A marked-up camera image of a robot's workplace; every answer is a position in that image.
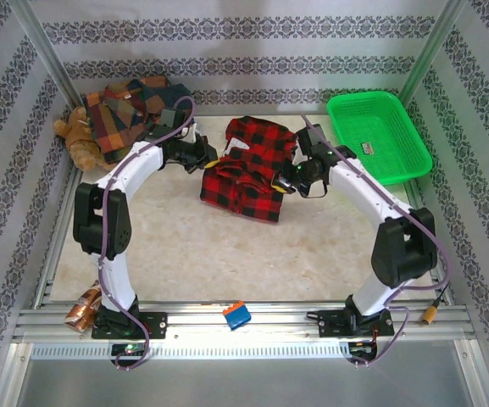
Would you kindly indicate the red black plaid shirt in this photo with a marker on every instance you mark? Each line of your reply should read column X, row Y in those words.
column 248, row 174

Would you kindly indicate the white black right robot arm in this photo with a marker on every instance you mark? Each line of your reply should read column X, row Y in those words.
column 371, row 292

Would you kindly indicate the small label sticker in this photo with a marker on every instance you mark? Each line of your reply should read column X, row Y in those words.
column 367, row 148

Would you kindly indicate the green plastic basket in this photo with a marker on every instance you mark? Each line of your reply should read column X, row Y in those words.
column 379, row 140

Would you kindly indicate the folded multicolour plaid shirt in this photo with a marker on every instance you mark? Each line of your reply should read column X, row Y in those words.
column 117, row 118

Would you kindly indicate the brown teddy bear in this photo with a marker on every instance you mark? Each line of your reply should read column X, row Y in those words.
column 79, row 144

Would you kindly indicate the blue orange toy block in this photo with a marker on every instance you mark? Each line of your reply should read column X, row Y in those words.
column 236, row 317

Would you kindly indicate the perforated metal strip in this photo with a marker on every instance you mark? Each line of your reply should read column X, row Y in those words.
column 227, row 352

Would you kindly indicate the small circuit board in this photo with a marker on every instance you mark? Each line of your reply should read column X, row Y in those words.
column 127, row 349
column 362, row 347

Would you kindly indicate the copper foil packet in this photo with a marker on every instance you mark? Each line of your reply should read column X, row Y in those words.
column 84, row 307

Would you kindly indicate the yellow cylinder plug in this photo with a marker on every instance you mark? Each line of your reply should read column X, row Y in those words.
column 430, row 316

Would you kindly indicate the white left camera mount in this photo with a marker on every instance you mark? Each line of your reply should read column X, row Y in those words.
column 192, row 135

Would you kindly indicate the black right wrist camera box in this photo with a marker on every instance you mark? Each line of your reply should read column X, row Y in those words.
column 310, row 137

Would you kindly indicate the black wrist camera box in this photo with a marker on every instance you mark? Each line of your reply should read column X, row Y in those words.
column 170, row 117
column 310, row 137

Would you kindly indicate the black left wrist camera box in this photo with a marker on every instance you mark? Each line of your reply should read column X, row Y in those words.
column 170, row 117

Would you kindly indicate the aluminium rail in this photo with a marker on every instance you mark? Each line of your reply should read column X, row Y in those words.
column 269, row 318

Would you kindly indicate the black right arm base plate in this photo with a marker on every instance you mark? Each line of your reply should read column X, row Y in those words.
column 333, row 324

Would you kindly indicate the aluminium frame post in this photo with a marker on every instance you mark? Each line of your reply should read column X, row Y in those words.
column 432, row 51
column 45, row 55

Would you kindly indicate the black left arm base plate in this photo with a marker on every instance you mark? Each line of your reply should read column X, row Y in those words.
column 155, row 324

